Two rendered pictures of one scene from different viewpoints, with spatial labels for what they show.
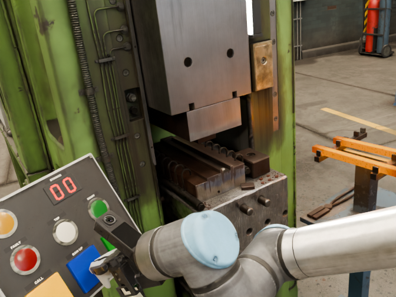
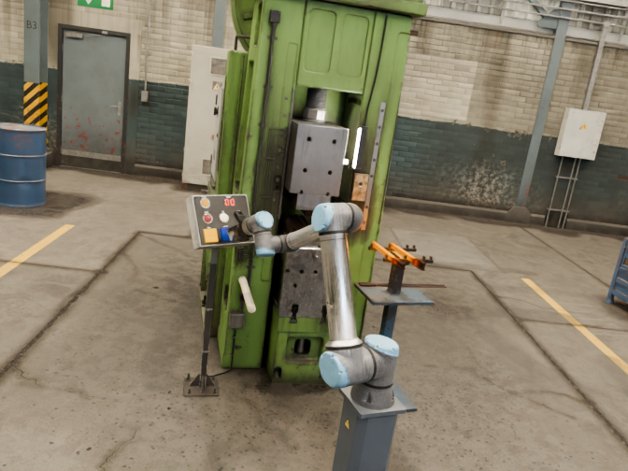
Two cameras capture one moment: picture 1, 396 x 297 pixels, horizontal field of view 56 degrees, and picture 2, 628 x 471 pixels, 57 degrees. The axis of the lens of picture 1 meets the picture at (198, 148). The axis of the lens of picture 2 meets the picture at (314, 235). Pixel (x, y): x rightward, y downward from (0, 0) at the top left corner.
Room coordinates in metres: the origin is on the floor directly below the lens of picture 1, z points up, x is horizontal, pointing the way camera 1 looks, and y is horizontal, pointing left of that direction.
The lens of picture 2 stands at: (-2.07, -0.97, 1.89)
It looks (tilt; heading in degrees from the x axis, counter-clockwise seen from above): 15 degrees down; 15
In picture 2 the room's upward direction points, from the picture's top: 8 degrees clockwise
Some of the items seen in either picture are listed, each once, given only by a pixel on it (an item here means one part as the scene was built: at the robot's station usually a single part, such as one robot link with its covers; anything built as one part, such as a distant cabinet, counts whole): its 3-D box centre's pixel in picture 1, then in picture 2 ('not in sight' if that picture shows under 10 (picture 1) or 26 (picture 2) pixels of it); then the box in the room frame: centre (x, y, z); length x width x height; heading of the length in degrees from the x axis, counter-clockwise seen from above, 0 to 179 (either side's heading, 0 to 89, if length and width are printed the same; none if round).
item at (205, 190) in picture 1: (188, 162); (301, 228); (1.29, 0.04, 0.96); 0.42 x 0.20 x 0.09; 31
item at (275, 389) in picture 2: not in sight; (290, 383); (1.07, -0.09, 0.01); 0.58 x 0.39 x 0.01; 121
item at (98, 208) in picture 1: (98, 209); not in sight; (0.79, 0.25, 1.09); 0.05 x 0.03 x 0.04; 121
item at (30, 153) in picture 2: not in sight; (19, 164); (3.33, 4.17, 0.44); 0.59 x 0.59 x 0.88
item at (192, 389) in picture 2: not in sight; (201, 380); (0.75, 0.38, 0.05); 0.22 x 0.22 x 0.09; 31
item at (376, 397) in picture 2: not in sight; (374, 387); (0.15, -0.72, 0.65); 0.19 x 0.19 x 0.10
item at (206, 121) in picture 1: (181, 106); (306, 194); (1.29, 0.04, 1.18); 0.42 x 0.20 x 0.10; 31
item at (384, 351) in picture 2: not in sight; (378, 359); (0.14, -0.71, 0.79); 0.17 x 0.15 x 0.18; 142
